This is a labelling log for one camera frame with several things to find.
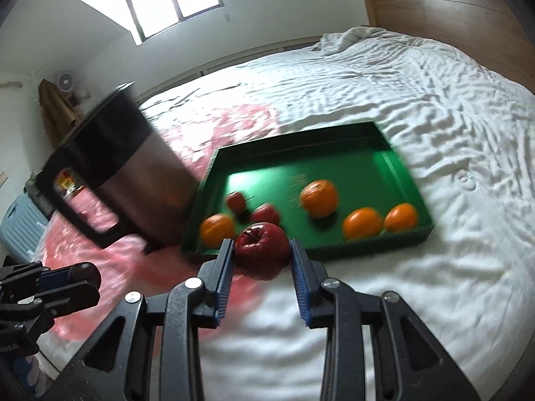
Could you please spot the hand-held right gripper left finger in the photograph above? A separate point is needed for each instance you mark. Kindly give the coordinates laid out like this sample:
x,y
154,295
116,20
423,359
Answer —
x,y
223,275

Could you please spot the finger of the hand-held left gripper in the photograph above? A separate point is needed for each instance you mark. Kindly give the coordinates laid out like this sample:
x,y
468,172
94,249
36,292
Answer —
x,y
83,275
75,298

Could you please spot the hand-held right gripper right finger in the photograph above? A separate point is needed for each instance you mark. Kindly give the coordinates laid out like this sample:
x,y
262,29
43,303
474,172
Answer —
x,y
300,288

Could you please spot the large red apple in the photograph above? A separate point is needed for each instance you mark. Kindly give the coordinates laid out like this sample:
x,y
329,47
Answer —
x,y
262,250

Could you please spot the orange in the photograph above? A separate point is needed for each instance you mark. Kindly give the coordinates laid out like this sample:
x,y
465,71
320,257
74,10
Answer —
x,y
401,217
217,229
362,223
319,198

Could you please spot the small red apple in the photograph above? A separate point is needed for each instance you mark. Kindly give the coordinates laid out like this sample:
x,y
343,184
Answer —
x,y
236,201
265,214

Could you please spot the green tray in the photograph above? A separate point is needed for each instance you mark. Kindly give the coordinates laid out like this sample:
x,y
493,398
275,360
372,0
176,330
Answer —
x,y
292,163

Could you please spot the light blue suitcase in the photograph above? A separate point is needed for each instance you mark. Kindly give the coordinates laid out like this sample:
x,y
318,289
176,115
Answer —
x,y
21,221

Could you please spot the yellow and red snack boxes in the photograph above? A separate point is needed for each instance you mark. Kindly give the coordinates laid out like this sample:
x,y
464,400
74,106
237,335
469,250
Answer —
x,y
67,183

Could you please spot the brown coat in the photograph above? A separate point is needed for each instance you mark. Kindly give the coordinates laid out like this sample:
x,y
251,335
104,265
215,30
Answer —
x,y
52,112

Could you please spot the small white fan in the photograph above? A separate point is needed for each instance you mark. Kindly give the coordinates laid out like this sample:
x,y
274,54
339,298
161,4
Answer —
x,y
65,81

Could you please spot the bed with white sheet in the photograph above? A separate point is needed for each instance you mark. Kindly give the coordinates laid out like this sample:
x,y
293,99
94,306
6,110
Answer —
x,y
418,112

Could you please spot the crumpled white blanket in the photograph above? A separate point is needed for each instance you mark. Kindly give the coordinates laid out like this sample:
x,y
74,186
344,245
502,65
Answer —
x,y
359,35

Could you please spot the window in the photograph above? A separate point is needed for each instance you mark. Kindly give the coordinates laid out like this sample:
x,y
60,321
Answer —
x,y
167,4

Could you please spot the wooden headboard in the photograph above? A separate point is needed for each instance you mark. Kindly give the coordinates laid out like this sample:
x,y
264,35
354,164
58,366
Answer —
x,y
439,12

